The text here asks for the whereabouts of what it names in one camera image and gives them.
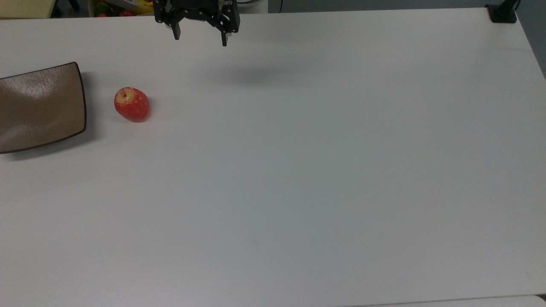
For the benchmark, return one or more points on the black table clamp mount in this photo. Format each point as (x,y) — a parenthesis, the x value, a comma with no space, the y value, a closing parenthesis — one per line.
(502,12)

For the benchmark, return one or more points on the red apple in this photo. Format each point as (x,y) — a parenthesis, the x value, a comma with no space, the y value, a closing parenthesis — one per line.
(132,104)

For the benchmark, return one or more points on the beige wooden furniture panel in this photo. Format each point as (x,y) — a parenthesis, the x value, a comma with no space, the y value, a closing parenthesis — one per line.
(25,8)

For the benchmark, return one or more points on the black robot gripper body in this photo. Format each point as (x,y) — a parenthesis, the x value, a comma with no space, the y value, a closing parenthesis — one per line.
(197,9)

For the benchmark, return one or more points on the box of toy fruits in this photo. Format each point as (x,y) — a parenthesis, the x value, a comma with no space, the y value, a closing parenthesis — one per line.
(119,7)

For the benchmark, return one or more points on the brown square ceramic plate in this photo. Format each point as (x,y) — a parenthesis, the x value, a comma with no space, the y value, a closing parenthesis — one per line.
(41,109)

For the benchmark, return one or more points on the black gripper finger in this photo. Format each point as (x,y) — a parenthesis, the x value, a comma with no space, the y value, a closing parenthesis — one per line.
(168,20)
(227,25)

